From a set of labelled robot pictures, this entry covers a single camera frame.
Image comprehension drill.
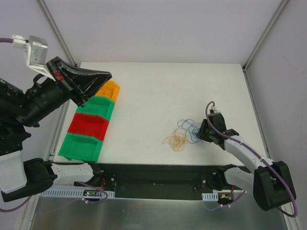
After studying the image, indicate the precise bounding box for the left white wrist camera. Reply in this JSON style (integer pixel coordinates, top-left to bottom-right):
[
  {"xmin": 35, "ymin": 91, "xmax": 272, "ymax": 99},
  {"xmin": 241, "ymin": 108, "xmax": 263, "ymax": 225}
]
[{"xmin": 12, "ymin": 35, "xmax": 55, "ymax": 81}]

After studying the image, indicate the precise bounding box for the right white cable duct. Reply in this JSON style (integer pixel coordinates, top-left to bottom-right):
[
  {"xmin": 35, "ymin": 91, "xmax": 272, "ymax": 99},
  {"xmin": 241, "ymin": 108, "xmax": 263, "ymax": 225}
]
[{"xmin": 201, "ymin": 192, "xmax": 219, "ymax": 202}]

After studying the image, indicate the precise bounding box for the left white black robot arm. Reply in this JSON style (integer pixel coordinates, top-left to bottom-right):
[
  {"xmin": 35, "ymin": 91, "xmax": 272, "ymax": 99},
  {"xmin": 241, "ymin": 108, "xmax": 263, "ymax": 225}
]
[{"xmin": 0, "ymin": 57, "xmax": 112, "ymax": 202}]

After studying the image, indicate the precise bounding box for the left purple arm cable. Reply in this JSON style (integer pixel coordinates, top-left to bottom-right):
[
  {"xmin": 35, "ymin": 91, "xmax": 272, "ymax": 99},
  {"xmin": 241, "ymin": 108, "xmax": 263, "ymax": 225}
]
[{"xmin": 0, "ymin": 37, "xmax": 112, "ymax": 213}]

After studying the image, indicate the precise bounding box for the orange plastic bin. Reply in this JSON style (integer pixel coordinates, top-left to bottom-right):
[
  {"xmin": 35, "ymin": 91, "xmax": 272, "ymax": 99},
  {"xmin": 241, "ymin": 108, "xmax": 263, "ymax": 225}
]
[{"xmin": 95, "ymin": 80, "xmax": 120, "ymax": 103}]

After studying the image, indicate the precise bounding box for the upper green plastic bin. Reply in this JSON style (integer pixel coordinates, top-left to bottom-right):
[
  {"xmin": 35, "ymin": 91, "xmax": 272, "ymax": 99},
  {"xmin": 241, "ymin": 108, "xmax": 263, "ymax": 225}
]
[{"xmin": 76, "ymin": 96, "xmax": 115, "ymax": 121}]

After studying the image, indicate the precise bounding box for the left aluminium frame post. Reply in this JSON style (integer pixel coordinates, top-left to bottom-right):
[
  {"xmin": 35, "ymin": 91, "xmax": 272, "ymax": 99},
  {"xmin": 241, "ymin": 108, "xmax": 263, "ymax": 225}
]
[{"xmin": 36, "ymin": 0, "xmax": 78, "ymax": 67}]

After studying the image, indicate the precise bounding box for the left white cable duct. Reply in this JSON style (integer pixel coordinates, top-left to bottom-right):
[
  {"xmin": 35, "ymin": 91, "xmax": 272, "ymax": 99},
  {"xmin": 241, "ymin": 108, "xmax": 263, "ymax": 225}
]
[{"xmin": 41, "ymin": 188, "xmax": 115, "ymax": 199}]

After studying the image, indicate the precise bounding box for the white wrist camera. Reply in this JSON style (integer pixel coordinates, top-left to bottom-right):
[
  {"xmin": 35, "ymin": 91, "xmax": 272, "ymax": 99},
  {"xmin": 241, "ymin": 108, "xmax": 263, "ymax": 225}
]
[
  {"xmin": 210, "ymin": 106, "xmax": 221, "ymax": 114},
  {"xmin": 12, "ymin": 35, "xmax": 55, "ymax": 81}
]

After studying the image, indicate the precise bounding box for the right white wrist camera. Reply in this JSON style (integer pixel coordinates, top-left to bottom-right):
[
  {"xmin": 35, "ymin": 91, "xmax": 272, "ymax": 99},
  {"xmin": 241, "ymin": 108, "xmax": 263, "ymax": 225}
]
[{"xmin": 210, "ymin": 106, "xmax": 221, "ymax": 114}]

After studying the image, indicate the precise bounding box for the lower green plastic bin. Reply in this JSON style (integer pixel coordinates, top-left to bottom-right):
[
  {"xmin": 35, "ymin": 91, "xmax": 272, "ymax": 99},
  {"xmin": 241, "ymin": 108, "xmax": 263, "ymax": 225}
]
[{"xmin": 58, "ymin": 133, "xmax": 103, "ymax": 162}]

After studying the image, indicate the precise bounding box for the right aluminium frame post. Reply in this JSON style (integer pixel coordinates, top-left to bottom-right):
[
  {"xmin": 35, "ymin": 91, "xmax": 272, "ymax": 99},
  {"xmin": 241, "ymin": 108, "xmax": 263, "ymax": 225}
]
[{"xmin": 242, "ymin": 0, "xmax": 291, "ymax": 72}]

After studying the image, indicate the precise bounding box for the blue thin cable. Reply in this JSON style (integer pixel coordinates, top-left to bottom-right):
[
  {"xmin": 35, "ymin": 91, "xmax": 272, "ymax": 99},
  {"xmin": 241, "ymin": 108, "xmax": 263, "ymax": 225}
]
[{"xmin": 177, "ymin": 118, "xmax": 203, "ymax": 145}]

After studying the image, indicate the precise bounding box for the aluminium front rail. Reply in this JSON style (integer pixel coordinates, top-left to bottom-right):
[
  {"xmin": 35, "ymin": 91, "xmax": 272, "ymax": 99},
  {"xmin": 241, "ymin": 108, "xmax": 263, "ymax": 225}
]
[{"xmin": 16, "ymin": 185, "xmax": 42, "ymax": 230}]

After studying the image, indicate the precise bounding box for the white cable duct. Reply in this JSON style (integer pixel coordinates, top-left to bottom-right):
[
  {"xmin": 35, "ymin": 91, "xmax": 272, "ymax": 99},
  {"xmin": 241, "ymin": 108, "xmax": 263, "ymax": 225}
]
[
  {"xmin": 201, "ymin": 192, "xmax": 219, "ymax": 202},
  {"xmin": 41, "ymin": 188, "xmax": 115, "ymax": 199}
]

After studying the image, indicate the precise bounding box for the yellow thin cable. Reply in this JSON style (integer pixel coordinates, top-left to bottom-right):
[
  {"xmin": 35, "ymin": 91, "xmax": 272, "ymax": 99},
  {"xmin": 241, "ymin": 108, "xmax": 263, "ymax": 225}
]
[{"xmin": 161, "ymin": 128, "xmax": 188, "ymax": 153}]

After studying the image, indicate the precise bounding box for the aluminium frame post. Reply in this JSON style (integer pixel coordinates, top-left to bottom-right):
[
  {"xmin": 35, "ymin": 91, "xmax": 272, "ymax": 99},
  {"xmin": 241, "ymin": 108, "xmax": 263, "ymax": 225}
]
[
  {"xmin": 36, "ymin": 0, "xmax": 78, "ymax": 67},
  {"xmin": 242, "ymin": 0, "xmax": 291, "ymax": 72}
]

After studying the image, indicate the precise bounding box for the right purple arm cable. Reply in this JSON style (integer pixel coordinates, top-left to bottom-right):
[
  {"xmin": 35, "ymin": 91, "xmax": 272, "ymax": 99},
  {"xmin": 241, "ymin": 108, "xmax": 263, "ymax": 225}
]
[{"xmin": 203, "ymin": 101, "xmax": 297, "ymax": 218}]

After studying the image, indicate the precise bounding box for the green plastic bin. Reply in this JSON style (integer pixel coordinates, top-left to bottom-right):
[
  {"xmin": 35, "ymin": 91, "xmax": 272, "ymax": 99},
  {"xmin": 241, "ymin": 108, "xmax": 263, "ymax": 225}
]
[
  {"xmin": 76, "ymin": 96, "xmax": 115, "ymax": 121},
  {"xmin": 58, "ymin": 133, "xmax": 103, "ymax": 162}
]

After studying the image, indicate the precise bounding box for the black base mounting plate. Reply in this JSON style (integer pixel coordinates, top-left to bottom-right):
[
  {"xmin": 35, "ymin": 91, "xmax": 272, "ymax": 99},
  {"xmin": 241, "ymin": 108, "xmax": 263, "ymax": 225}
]
[{"xmin": 44, "ymin": 161, "xmax": 240, "ymax": 199}]

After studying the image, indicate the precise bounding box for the red plastic bin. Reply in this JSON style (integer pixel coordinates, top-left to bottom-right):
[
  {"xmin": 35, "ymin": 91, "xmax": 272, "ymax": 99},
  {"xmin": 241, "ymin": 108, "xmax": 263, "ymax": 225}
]
[{"xmin": 68, "ymin": 113, "xmax": 109, "ymax": 141}]

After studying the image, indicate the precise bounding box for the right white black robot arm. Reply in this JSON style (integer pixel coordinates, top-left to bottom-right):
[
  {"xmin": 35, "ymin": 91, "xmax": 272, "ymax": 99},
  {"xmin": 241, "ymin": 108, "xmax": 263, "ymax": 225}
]
[{"xmin": 197, "ymin": 110, "xmax": 296, "ymax": 211}]

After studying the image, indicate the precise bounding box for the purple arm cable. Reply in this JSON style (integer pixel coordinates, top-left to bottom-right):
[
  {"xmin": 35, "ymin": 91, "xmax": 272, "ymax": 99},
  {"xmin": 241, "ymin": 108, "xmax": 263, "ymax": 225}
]
[
  {"xmin": 0, "ymin": 37, "xmax": 112, "ymax": 213},
  {"xmin": 203, "ymin": 101, "xmax": 297, "ymax": 218}
]

